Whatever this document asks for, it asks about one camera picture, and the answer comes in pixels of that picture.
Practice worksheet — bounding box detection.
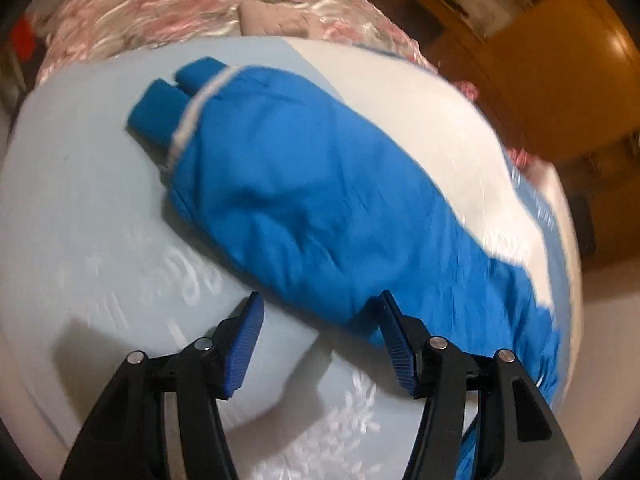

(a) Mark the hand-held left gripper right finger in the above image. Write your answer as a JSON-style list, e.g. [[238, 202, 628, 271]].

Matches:
[[376, 290, 584, 480]]

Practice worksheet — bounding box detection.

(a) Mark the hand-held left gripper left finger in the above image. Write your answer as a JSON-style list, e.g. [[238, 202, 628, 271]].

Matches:
[[60, 291, 265, 480]]

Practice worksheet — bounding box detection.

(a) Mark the blue puffer jacket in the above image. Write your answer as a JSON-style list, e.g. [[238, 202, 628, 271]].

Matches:
[[126, 56, 562, 480]]

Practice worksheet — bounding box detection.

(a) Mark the blue and white bed sheet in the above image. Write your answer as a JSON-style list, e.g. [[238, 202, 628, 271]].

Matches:
[[0, 35, 584, 480]]

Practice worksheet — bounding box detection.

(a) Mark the wooden wardrobe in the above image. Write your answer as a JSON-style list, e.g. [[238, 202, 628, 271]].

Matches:
[[425, 0, 640, 167]]

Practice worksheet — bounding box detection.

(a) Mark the pale pink pillow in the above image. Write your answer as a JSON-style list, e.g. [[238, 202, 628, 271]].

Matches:
[[239, 0, 331, 38]]

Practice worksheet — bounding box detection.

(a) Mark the pink floral quilt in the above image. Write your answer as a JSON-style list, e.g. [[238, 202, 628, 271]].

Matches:
[[35, 0, 543, 173]]

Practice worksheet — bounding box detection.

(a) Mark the red object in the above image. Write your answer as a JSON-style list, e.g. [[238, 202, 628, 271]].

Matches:
[[11, 16, 40, 63]]

